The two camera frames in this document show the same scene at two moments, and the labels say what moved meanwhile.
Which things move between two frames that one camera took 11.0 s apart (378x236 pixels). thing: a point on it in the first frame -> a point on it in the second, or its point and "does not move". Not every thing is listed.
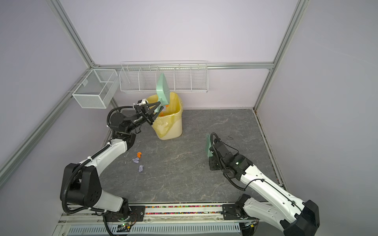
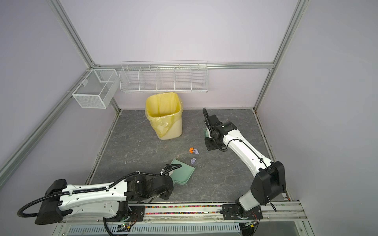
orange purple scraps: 137,159 -> 192,150
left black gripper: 144,112 -> 167,194
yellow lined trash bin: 168,125 does not move
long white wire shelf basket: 182,76 does not move
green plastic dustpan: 163,91 -> 181,174
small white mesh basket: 95,90 does not move
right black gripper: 212,165 -> 209,146
